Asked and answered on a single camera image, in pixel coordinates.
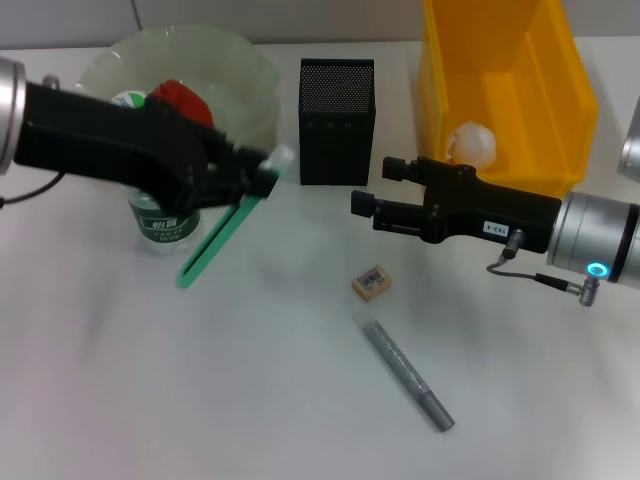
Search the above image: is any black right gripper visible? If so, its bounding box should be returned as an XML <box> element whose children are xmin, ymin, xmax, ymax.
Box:
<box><xmin>349</xmin><ymin>155</ymin><xmax>564</xmax><ymax>254</ymax></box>

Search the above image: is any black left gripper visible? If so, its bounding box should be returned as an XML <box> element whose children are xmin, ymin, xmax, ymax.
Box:
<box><xmin>13</xmin><ymin>82</ymin><xmax>280</xmax><ymax>217</ymax></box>

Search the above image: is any red-orange toy orange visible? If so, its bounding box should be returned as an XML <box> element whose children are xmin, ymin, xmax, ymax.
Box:
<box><xmin>147</xmin><ymin>78</ymin><xmax>214</xmax><ymax>129</ymax></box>

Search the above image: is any grey marker pen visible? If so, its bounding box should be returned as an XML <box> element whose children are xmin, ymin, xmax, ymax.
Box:
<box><xmin>351</xmin><ymin>309</ymin><xmax>456</xmax><ymax>434</ymax></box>

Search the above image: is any clear water bottle green label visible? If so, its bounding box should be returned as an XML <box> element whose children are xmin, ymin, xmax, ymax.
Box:
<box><xmin>110</xmin><ymin>89</ymin><xmax>204</xmax><ymax>256</ymax></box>

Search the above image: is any black mesh pen holder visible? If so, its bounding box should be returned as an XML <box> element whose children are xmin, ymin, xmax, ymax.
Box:
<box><xmin>298</xmin><ymin>57</ymin><xmax>376</xmax><ymax>188</ymax></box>

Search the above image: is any yellow plastic storage bin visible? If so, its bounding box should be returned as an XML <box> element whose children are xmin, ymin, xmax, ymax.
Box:
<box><xmin>418</xmin><ymin>0</ymin><xmax>600</xmax><ymax>199</ymax></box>

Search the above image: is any gripper cable with plug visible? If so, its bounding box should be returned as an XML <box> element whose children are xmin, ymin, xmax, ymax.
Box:
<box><xmin>487</xmin><ymin>228</ymin><xmax>609</xmax><ymax>306</ymax></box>
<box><xmin>0</xmin><ymin>172</ymin><xmax>66</xmax><ymax>209</ymax></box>

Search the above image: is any left gripper cable with plug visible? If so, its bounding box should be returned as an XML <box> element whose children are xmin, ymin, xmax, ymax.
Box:
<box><xmin>0</xmin><ymin>172</ymin><xmax>66</xmax><ymax>209</ymax></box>

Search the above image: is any pale green glass fruit plate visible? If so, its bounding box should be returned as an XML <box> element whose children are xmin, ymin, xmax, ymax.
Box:
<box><xmin>74</xmin><ymin>24</ymin><xmax>281</xmax><ymax>169</ymax></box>

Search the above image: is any white paper ball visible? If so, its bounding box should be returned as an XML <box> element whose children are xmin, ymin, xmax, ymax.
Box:
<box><xmin>444</xmin><ymin>121</ymin><xmax>499</xmax><ymax>169</ymax></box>

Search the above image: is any right gripper cable with plug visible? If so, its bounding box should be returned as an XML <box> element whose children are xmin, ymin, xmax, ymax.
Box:
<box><xmin>487</xmin><ymin>228</ymin><xmax>609</xmax><ymax>306</ymax></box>

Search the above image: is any beige eraser with barcode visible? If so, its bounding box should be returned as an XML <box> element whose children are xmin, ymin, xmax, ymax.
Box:
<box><xmin>350</xmin><ymin>267</ymin><xmax>392</xmax><ymax>303</ymax></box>

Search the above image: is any mint green utility knife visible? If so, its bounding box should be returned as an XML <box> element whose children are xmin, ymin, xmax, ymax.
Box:
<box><xmin>176</xmin><ymin>143</ymin><xmax>296</xmax><ymax>291</ymax></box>

